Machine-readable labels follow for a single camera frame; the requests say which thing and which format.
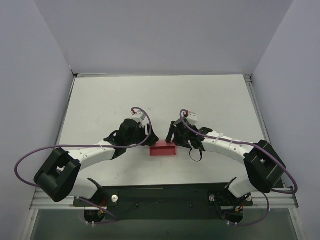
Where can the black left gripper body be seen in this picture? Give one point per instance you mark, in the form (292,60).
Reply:
(145,133)

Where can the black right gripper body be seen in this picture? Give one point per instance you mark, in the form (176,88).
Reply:
(178,136)

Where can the pink paper box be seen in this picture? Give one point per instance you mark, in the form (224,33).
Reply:
(163,149)

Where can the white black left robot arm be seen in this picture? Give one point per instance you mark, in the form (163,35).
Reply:
(58,176)

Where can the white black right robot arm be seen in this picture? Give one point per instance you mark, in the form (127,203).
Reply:
(231,148)

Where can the aluminium front crossbar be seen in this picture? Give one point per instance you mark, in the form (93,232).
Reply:
(275,200)

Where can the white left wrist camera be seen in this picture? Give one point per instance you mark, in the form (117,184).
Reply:
(139,117)

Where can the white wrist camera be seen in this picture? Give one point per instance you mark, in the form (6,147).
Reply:
(139,117)
(190,117)

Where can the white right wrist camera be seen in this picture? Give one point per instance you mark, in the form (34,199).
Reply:
(190,117)

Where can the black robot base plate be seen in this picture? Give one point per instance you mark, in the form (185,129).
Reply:
(201,201)

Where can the aluminium table frame rail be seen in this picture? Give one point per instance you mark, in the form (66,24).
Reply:
(260,120)

